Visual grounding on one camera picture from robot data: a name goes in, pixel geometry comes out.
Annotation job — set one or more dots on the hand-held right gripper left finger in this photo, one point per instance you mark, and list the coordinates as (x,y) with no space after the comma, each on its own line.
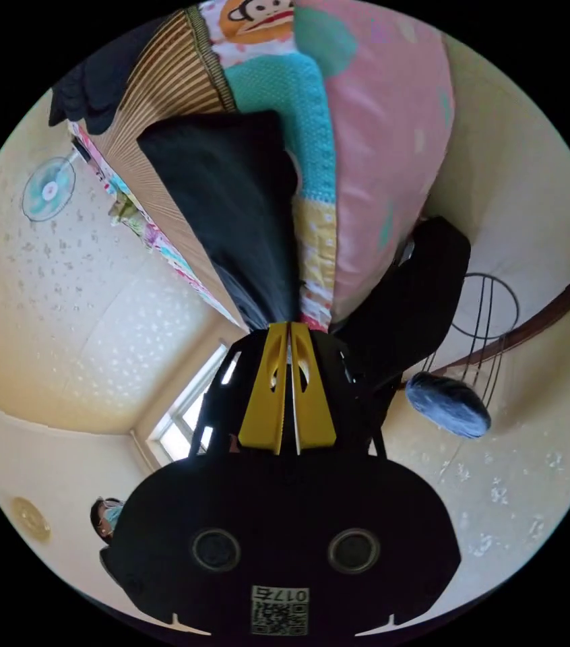
(260,414)

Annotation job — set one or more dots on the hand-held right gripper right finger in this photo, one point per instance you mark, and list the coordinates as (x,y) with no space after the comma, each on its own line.
(315,419)

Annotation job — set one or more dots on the black pants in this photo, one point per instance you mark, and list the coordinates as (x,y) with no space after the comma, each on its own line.
(224,202)

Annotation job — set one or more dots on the window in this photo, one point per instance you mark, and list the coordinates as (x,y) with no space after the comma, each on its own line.
(184,414)

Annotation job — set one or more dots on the black bag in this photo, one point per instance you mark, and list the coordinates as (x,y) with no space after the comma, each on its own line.
(416,303)

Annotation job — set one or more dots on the person's body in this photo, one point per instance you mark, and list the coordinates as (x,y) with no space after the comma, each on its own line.
(105,520)

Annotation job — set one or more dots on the round ceiling lamp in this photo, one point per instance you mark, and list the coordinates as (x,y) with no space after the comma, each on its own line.
(31,519)

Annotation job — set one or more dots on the bed with woven mat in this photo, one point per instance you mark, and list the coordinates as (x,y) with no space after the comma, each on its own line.
(386,126)

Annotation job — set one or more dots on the standing fan with teal blades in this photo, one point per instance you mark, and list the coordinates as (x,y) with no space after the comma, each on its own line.
(48,189)

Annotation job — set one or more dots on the pile of clothes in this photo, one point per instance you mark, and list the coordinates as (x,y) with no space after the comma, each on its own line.
(98,81)

